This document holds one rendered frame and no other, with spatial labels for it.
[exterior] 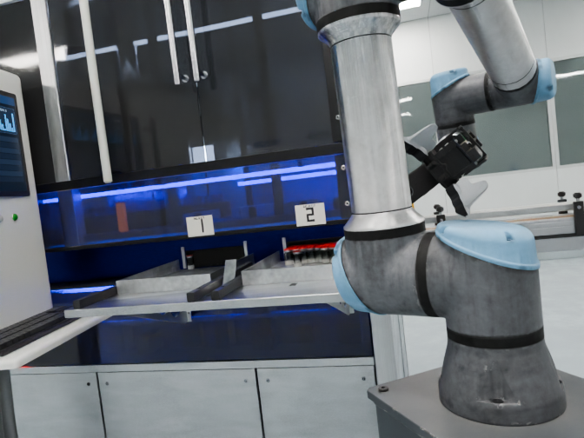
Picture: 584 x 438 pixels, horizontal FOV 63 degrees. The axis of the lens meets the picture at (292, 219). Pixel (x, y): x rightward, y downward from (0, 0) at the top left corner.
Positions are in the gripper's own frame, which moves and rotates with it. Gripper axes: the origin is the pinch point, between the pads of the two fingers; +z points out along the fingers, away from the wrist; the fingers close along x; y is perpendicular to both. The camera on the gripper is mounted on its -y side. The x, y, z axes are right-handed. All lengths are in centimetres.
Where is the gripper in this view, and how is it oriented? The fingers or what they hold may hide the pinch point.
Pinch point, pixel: (428, 181)
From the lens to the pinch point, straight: 74.8
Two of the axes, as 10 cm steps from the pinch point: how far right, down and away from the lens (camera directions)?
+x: 6.4, 7.7, -0.7
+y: 6.6, -5.9, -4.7
